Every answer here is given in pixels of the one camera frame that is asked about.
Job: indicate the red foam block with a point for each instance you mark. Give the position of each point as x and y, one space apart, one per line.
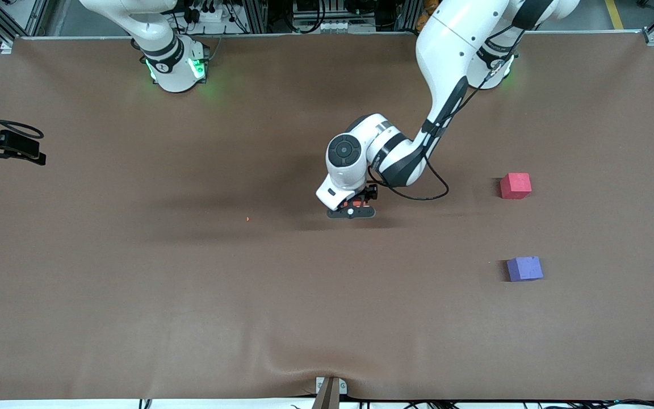
515 186

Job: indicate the brown table cloth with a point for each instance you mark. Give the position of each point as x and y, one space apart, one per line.
327 307

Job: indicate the aluminium frame post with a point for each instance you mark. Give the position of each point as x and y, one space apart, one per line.
256 16

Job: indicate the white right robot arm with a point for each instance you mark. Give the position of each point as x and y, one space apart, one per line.
174 74

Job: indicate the white power strip with plugs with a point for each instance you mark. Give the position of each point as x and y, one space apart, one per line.
205 14

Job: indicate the orange foam block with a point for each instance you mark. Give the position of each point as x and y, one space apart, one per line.
356 201

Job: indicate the metal clamp bracket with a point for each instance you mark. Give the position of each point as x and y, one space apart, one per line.
331 391

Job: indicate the small white terminal strip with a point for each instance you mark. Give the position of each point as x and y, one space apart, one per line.
332 26

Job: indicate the purple foam block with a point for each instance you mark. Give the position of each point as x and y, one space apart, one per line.
524 268

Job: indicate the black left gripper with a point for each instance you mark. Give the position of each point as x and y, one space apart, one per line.
368 195

